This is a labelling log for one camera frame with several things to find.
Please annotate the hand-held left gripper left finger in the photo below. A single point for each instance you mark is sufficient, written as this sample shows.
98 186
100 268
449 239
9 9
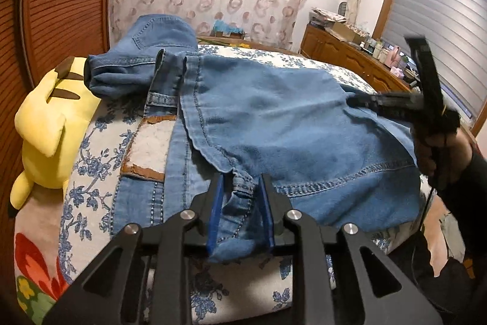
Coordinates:
215 218

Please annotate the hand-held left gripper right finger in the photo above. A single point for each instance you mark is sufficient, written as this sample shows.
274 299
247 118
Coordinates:
266 218

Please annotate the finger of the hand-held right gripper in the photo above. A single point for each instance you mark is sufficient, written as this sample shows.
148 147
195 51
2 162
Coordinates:
380 105

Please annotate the light blue denim pants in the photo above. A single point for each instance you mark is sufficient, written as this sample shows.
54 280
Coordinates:
289 127

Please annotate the person's right forearm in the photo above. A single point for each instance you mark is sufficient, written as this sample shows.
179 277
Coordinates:
468 172

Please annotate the person's right hand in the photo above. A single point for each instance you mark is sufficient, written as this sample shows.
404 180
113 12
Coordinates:
454 157

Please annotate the pink tissue pack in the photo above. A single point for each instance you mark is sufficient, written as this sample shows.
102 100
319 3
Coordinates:
397 72

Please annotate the pink bottle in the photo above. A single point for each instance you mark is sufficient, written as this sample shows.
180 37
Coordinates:
392 55

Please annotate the row of toiletry bottles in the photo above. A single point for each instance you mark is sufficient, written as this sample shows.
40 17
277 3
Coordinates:
378 48

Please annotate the long wooden cabinet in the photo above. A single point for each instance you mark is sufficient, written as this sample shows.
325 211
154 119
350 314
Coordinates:
342 51

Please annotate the white blue floral sheet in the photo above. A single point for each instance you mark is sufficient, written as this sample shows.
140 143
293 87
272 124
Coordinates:
95 165

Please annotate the cardboard box with blue cloth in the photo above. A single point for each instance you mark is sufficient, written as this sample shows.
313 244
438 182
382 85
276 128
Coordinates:
227 30

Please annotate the folded blue denim jeans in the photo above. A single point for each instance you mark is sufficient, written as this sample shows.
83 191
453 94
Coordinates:
144 54

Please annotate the yellow plush toy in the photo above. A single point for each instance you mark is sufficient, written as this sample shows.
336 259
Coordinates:
49 119

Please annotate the brown louvered wooden wardrobe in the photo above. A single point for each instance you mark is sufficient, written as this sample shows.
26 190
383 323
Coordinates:
57 5

